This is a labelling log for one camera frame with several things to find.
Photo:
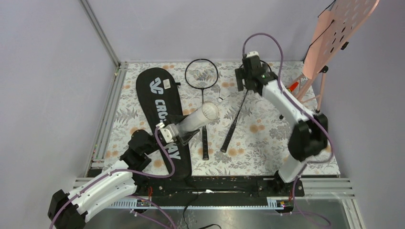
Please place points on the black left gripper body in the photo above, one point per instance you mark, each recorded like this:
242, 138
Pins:
180, 140

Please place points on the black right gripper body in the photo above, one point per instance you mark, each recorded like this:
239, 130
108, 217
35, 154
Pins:
241, 75

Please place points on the white shuttlecock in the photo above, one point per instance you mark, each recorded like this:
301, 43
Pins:
223, 94

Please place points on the white shuttlecock tube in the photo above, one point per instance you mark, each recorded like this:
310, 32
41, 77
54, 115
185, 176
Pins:
202, 116

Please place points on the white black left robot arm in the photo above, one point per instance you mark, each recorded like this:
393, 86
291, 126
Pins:
73, 209

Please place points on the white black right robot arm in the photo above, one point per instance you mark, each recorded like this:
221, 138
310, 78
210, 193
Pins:
308, 137

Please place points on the black badminton racket right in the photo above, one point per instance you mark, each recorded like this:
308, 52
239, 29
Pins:
232, 127

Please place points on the black badminton racket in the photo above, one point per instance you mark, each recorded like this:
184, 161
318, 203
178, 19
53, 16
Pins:
201, 74
232, 127

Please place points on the black badminton racket left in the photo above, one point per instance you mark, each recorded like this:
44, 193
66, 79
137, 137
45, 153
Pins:
201, 74

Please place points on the colourful toy pile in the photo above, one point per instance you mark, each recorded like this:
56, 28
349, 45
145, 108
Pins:
291, 88

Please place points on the floral table mat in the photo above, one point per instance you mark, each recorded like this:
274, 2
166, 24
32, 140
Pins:
259, 142

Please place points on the black Crossway racket bag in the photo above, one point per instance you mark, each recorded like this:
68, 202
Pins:
158, 96

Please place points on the pink perforated metal chair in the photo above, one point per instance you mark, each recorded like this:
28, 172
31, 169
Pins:
335, 26

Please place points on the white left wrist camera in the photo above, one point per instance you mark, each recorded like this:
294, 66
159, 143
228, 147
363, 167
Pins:
169, 132

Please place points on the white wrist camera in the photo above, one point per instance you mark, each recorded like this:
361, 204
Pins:
252, 54
169, 132

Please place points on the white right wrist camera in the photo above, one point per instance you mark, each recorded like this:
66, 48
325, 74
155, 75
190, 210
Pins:
252, 54

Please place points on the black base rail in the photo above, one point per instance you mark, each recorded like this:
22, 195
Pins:
215, 191

